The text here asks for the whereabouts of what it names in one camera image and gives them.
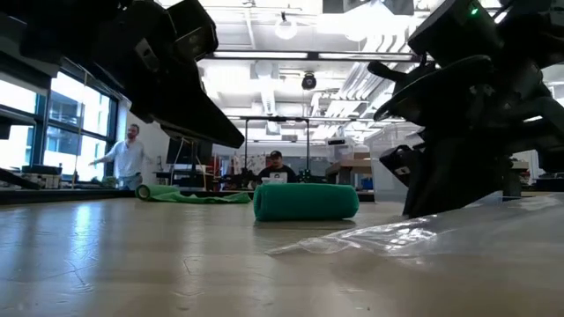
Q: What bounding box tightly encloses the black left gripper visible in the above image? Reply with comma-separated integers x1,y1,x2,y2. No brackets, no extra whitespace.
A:
87,0,246,150

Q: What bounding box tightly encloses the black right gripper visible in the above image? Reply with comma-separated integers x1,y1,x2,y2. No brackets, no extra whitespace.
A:
373,55,564,219

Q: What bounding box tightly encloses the teal elastic bandage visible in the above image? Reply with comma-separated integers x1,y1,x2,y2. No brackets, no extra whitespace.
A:
253,182,360,223

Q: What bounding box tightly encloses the light green elastic bandage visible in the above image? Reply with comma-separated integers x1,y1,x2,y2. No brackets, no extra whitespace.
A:
134,183,253,205

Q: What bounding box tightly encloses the black computer monitor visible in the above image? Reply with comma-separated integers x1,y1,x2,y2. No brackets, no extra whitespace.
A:
166,138,213,166

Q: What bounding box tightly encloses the person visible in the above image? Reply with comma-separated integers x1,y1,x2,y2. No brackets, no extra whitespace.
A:
256,150,300,185
87,123,154,191

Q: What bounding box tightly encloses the long ceiling light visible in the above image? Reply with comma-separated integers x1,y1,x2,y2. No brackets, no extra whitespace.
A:
211,51,309,61

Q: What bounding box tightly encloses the crumpled clear plastic bag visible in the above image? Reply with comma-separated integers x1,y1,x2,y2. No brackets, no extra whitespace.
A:
266,191,564,269

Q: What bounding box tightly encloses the open white laptop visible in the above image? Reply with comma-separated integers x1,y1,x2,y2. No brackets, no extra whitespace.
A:
262,171,289,185

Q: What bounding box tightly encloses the wooden workbench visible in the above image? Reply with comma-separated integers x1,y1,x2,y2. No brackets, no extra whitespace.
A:
325,151,375,186

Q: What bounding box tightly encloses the white round ceiling lamp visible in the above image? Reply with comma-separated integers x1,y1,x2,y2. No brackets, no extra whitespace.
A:
275,12,300,41

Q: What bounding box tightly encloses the large window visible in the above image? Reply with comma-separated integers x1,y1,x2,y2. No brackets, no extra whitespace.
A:
0,65,119,188

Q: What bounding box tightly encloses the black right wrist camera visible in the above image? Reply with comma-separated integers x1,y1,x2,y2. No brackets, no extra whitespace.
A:
378,144,427,189

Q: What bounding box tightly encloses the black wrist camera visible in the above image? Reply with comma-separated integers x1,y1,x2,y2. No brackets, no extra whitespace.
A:
167,0,220,63
378,144,427,189

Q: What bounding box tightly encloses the black background station frame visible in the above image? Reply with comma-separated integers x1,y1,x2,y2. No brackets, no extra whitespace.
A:
237,115,312,186

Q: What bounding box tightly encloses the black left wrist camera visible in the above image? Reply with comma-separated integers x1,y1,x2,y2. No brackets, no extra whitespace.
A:
167,0,220,63

